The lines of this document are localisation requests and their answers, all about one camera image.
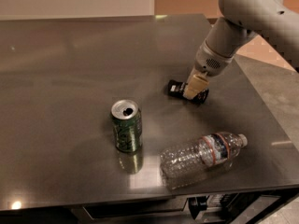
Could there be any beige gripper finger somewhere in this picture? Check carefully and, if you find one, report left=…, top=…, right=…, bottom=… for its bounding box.
left=186, top=66, right=199, bottom=84
left=183, top=74, right=209, bottom=100

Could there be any black rxbar chocolate bar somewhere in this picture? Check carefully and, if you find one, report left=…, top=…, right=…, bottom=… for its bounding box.
left=167, top=79, right=209, bottom=105

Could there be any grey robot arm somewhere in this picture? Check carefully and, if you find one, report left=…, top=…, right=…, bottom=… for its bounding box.
left=183, top=0, right=299, bottom=100

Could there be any green soda can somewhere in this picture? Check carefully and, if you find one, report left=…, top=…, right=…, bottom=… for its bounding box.
left=110, top=100, right=142, bottom=153

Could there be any clear plastic water bottle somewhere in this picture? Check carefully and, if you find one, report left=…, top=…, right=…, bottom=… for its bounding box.
left=160, top=132, right=248, bottom=179

